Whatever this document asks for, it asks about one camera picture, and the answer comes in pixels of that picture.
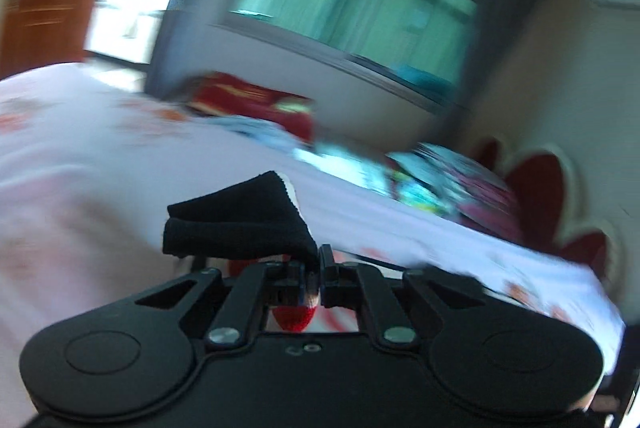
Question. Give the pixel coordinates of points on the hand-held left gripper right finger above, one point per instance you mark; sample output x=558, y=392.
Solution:
x=327, y=279

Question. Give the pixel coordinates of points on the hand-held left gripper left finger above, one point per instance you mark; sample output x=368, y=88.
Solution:
x=294, y=285

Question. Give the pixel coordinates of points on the striped knit sweater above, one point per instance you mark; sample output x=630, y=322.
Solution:
x=240, y=218

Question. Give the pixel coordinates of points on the colourful folded quilt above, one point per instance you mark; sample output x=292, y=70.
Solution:
x=440, y=188

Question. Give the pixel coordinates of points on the striped grey white cushion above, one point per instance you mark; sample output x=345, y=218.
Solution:
x=260, y=133

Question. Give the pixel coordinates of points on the red pillow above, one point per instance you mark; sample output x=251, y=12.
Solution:
x=250, y=101

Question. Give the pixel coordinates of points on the floral bed blanket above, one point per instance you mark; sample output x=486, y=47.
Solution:
x=100, y=188

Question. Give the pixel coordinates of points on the red and cream headboard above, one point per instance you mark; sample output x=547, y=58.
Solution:
x=540, y=188

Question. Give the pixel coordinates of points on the grey curtain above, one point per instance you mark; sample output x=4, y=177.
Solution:
x=505, y=33
x=175, y=8

